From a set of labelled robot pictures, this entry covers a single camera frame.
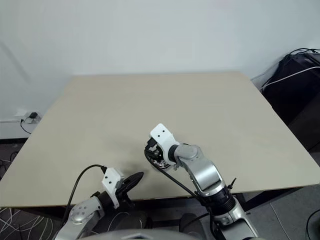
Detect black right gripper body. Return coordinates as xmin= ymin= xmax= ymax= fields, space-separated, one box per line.
xmin=144 ymin=139 xmax=167 ymax=168

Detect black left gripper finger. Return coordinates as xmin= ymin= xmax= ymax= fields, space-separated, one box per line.
xmin=126 ymin=171 xmax=146 ymax=185
xmin=122 ymin=181 xmax=141 ymax=194

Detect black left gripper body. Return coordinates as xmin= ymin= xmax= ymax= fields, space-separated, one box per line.
xmin=115 ymin=177 xmax=131 ymax=201

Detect grey robot torso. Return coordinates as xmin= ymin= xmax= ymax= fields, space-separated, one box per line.
xmin=82 ymin=230 xmax=227 ymax=240

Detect black bag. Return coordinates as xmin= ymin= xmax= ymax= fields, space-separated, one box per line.
xmin=260 ymin=52 xmax=320 ymax=151

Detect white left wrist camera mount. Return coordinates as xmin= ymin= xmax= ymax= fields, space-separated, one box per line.
xmin=100 ymin=167 xmax=125 ymax=210

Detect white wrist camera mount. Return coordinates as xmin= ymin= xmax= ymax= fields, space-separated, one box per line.
xmin=100 ymin=167 xmax=125 ymax=210
xmin=148 ymin=123 xmax=181 ymax=166

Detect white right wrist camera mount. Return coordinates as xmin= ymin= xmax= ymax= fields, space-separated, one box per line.
xmin=148 ymin=123 xmax=181 ymax=166

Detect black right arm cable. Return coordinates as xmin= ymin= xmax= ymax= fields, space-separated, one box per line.
xmin=143 ymin=146 xmax=201 ymax=200

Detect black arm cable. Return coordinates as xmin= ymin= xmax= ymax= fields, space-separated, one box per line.
xmin=143 ymin=146 xmax=201 ymax=200
xmin=61 ymin=164 xmax=108 ymax=223

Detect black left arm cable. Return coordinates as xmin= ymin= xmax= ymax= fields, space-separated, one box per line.
xmin=61 ymin=164 xmax=108 ymax=223

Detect white wall socket strip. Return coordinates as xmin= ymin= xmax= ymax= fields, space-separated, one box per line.
xmin=14 ymin=109 xmax=43 ymax=125

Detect black adapter cable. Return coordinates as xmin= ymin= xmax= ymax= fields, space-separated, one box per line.
xmin=19 ymin=118 xmax=32 ymax=135

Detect white cable on bag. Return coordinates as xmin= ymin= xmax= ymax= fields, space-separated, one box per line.
xmin=261 ymin=65 xmax=320 ymax=89

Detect black floor cable loop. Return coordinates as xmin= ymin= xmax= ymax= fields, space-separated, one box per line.
xmin=305 ymin=208 xmax=320 ymax=240

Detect black cables above bag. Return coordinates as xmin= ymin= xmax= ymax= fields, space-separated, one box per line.
xmin=287 ymin=47 xmax=320 ymax=56

